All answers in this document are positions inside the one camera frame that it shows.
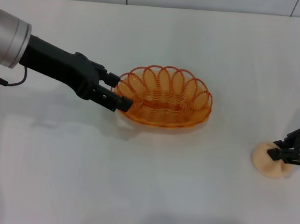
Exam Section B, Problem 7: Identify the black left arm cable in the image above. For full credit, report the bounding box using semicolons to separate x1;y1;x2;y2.
0;65;28;89

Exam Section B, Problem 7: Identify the orange wire basket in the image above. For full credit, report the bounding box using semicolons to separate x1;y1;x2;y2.
108;61;216;132

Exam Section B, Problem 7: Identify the beige steamed bun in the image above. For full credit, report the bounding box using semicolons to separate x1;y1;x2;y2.
249;140;295;180

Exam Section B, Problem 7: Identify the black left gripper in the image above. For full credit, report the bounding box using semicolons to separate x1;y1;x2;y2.
15;33;139;114

